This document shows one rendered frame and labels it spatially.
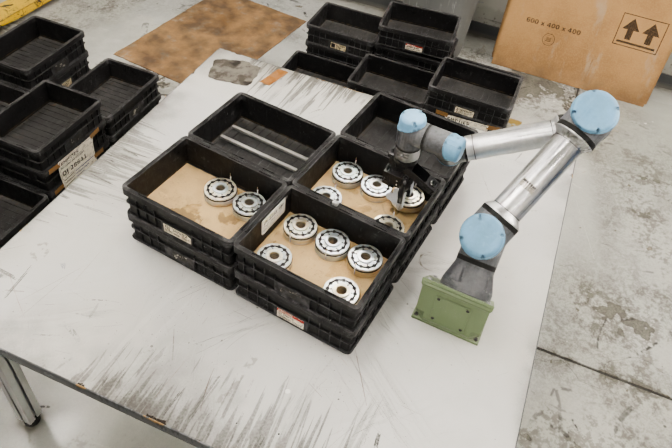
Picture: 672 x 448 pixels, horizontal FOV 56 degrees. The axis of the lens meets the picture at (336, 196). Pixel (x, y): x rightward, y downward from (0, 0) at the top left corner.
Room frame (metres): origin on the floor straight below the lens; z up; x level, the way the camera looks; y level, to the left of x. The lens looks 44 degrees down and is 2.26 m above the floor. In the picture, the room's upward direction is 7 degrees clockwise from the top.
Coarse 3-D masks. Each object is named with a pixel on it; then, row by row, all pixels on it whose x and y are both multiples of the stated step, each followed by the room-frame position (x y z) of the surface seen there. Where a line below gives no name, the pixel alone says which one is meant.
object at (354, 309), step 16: (304, 192) 1.37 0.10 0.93; (272, 208) 1.29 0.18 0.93; (336, 208) 1.32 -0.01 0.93; (256, 224) 1.22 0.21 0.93; (368, 224) 1.27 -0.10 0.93; (240, 240) 1.15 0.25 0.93; (400, 240) 1.23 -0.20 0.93; (256, 256) 1.10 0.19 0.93; (272, 272) 1.07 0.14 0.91; (288, 272) 1.07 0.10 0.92; (384, 272) 1.10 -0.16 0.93; (304, 288) 1.03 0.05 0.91; (320, 288) 1.02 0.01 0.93; (368, 288) 1.04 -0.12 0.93; (336, 304) 0.99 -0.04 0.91; (352, 304) 0.98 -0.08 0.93
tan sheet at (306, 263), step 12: (288, 216) 1.36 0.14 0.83; (276, 228) 1.30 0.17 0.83; (324, 228) 1.33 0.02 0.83; (264, 240) 1.25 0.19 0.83; (276, 240) 1.26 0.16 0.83; (300, 252) 1.22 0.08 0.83; (312, 252) 1.23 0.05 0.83; (300, 264) 1.18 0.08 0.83; (312, 264) 1.18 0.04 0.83; (324, 264) 1.19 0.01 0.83; (336, 264) 1.19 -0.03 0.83; (312, 276) 1.14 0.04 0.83; (324, 276) 1.14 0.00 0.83; (336, 276) 1.15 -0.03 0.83; (348, 276) 1.15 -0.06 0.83; (360, 288) 1.12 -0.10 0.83
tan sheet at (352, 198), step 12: (324, 180) 1.54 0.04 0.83; (348, 192) 1.50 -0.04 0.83; (348, 204) 1.45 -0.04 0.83; (360, 204) 1.45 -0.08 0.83; (372, 204) 1.46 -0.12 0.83; (384, 204) 1.47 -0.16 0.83; (372, 216) 1.41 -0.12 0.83; (396, 216) 1.42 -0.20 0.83; (408, 216) 1.43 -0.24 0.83; (408, 228) 1.37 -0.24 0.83
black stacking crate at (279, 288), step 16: (288, 192) 1.37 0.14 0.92; (288, 208) 1.38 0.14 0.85; (304, 208) 1.36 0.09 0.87; (320, 208) 1.34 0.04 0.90; (320, 224) 1.34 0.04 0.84; (336, 224) 1.32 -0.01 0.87; (352, 224) 1.29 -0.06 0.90; (256, 240) 1.22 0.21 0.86; (352, 240) 1.29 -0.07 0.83; (368, 240) 1.27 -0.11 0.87; (384, 240) 1.25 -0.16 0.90; (240, 256) 1.13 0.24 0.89; (384, 256) 1.25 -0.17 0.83; (240, 272) 1.12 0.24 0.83; (256, 272) 1.11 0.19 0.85; (272, 288) 1.08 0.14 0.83; (288, 288) 1.06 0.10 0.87; (304, 304) 1.04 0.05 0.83; (320, 304) 1.02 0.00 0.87; (368, 304) 1.06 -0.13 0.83; (336, 320) 1.00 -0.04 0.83; (352, 320) 0.98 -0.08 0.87
